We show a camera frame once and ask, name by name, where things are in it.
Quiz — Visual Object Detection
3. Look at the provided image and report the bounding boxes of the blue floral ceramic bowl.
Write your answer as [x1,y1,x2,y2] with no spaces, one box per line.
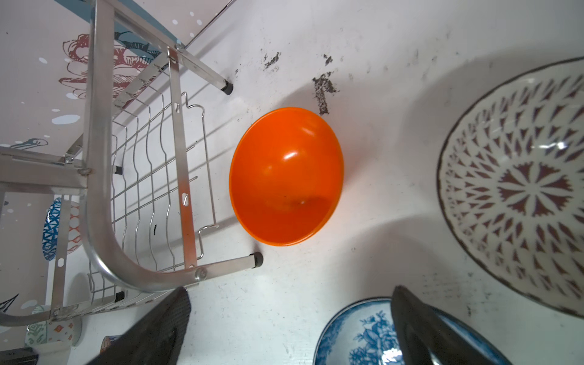
[312,297,514,365]

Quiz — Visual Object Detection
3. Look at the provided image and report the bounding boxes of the stainless steel dish rack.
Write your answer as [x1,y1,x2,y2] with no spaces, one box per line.
[1,1,264,327]

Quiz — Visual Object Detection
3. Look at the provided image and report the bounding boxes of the orange plastic bowl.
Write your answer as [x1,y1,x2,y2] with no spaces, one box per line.
[229,107,345,246]

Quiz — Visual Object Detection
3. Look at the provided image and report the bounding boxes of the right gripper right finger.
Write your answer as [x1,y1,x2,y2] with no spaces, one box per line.
[391,286,491,364]

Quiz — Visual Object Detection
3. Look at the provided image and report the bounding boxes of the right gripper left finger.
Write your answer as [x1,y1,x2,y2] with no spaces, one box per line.
[90,287,191,364]

